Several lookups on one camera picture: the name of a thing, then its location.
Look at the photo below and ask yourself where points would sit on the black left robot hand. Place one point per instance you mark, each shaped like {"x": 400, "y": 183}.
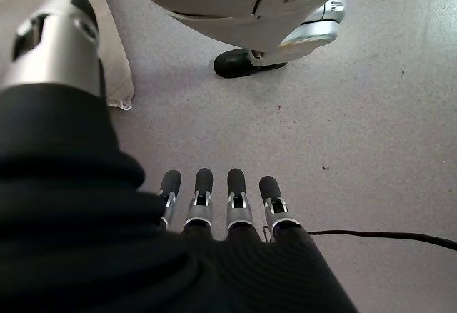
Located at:
{"x": 71, "y": 220}

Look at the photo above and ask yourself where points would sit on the white fringed cushion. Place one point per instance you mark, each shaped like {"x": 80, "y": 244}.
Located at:
{"x": 114, "y": 63}

